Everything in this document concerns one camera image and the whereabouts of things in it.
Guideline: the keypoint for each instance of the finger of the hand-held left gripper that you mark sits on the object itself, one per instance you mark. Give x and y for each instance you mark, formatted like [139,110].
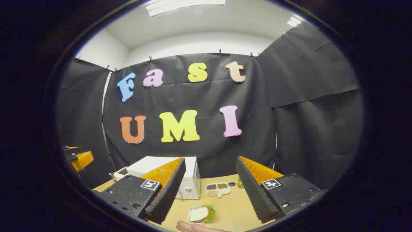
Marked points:
[72,148]
[82,159]

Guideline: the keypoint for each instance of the white microwave oven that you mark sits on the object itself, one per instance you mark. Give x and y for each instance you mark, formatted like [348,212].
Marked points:
[145,164]

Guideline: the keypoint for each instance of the white divided dish of grains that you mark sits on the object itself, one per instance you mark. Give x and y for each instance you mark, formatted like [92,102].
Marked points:
[218,189]

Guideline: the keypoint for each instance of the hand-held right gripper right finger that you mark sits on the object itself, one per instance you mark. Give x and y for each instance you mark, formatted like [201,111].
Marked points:
[254,193]

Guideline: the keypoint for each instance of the small ceiling light panel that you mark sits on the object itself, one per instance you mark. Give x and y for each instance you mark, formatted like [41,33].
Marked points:
[294,22]

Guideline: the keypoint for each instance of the white toaster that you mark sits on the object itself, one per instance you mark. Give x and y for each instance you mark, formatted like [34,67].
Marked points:
[120,174]

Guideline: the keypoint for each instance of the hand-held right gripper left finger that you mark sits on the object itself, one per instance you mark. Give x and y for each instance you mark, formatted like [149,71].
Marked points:
[167,193]

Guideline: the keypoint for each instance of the green drink bottle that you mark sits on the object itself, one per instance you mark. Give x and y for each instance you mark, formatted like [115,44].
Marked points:
[240,183]

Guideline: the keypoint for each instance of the black backdrop cloth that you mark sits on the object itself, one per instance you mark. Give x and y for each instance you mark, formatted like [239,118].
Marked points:
[209,151]

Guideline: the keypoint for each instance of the small white rectangular dish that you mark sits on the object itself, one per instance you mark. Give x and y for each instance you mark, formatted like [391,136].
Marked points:
[190,222]

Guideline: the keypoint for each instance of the long ceiling light panel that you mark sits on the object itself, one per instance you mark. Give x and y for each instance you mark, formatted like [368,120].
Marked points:
[183,5]

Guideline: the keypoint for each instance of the sandwich with lettuce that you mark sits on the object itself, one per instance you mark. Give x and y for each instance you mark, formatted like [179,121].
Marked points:
[200,213]

